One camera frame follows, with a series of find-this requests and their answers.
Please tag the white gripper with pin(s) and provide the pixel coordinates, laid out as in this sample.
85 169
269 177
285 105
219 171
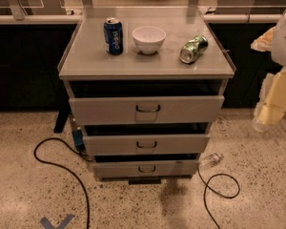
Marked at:
284 45

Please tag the grey bottom drawer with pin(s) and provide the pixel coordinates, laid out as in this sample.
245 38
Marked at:
166 168

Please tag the grey drawer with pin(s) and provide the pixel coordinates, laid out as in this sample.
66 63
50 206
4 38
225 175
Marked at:
145 144
135 110
166 168

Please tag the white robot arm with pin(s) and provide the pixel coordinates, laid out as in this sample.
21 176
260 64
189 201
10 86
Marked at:
273 41

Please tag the grey drawer cabinet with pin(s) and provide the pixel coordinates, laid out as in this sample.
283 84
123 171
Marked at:
90 71

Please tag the grey top drawer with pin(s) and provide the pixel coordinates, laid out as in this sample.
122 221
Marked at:
135 110

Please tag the grey middle drawer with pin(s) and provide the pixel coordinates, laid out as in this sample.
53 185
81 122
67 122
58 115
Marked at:
145 144

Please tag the dark counter right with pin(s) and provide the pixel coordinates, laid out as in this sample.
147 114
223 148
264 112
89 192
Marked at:
251 67

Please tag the dark counter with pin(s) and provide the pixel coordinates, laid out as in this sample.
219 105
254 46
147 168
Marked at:
29 57
251 67

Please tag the crushed green soda can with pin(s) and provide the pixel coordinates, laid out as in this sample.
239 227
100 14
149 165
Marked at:
193 49

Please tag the white bowl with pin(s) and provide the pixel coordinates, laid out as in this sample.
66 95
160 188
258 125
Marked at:
148 39

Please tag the blue Pepsi can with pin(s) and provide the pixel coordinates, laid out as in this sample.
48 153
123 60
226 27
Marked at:
113 33

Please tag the blue power adapter box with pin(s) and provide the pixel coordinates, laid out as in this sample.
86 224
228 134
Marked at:
78 140

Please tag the dark counter left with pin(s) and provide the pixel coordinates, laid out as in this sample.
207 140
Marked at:
29 57

